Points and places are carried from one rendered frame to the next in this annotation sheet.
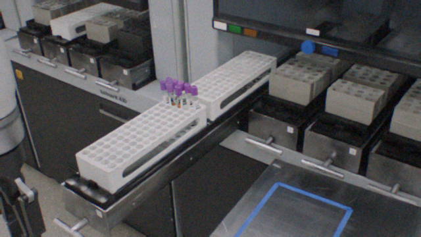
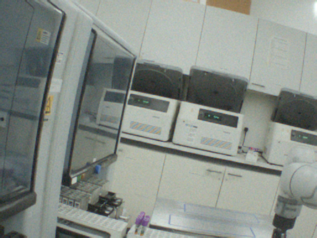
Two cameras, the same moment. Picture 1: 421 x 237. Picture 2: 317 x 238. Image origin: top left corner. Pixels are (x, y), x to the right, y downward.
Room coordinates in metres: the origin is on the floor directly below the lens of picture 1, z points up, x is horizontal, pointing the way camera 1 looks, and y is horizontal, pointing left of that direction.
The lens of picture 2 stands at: (1.51, 1.04, 1.26)
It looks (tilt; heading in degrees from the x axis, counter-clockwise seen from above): 3 degrees down; 238
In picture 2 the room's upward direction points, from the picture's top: 12 degrees clockwise
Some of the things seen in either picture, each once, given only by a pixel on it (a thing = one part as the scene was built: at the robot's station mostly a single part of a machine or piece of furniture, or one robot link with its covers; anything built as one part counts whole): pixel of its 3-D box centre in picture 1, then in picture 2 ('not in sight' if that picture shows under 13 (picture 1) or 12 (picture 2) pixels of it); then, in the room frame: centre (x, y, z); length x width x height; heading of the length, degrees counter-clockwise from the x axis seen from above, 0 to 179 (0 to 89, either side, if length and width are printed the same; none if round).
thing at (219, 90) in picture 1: (231, 83); (77, 222); (1.05, -0.06, 0.83); 0.30 x 0.10 x 0.06; 142
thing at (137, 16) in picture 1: (129, 20); not in sight; (1.53, 0.27, 0.85); 0.12 x 0.02 x 0.06; 52
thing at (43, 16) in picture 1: (44, 16); not in sight; (1.61, 0.59, 0.85); 0.12 x 0.02 x 0.06; 52
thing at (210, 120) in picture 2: not in sight; (213, 110); (-0.83, -1.90, 1.24); 0.62 x 0.56 x 0.69; 52
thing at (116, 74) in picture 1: (182, 39); not in sight; (1.51, 0.09, 0.78); 0.73 x 0.14 x 0.09; 142
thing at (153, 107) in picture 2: not in sight; (148, 98); (-0.37, -2.26, 1.22); 0.62 x 0.56 x 0.64; 50
